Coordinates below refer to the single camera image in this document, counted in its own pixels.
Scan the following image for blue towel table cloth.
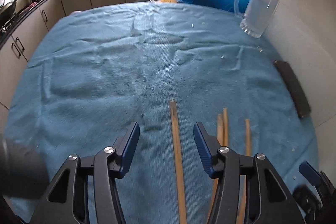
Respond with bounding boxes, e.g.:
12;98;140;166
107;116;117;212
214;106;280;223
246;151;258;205
5;2;318;223

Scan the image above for black wok on stove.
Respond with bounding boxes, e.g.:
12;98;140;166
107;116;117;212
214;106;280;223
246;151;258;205
0;0;17;26

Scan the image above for clear glass beer mug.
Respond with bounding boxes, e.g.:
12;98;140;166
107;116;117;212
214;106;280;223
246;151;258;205
234;0;280;38

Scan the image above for lower kitchen cabinets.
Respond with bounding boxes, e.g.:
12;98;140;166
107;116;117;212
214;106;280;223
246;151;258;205
0;0;202;109

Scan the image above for black smartphone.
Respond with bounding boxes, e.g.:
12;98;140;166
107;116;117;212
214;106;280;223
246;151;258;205
273;60;311;118

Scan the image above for dark metal utensil holder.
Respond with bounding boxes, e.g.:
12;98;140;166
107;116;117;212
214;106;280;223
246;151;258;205
1;135;50;199

